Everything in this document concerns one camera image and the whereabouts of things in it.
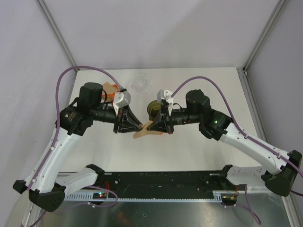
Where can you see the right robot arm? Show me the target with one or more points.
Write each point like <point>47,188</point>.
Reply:
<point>281,167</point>

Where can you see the brown paper coffee filter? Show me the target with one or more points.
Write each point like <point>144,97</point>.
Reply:
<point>143,132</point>

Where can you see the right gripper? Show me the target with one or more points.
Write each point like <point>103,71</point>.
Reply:
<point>165,124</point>

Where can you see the dark green dripper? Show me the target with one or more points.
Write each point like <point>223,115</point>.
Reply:
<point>153,109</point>

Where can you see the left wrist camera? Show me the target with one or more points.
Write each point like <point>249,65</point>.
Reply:
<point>121,99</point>

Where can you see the clear glass dripper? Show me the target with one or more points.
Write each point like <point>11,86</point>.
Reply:
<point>141,83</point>

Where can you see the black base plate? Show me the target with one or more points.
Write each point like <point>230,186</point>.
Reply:
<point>166,185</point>

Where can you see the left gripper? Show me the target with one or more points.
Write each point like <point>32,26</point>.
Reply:
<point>130,122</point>

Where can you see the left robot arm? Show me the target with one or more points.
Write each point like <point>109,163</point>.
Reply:
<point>46,190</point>

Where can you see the orange coffee filter box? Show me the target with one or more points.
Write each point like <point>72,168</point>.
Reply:
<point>110,98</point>

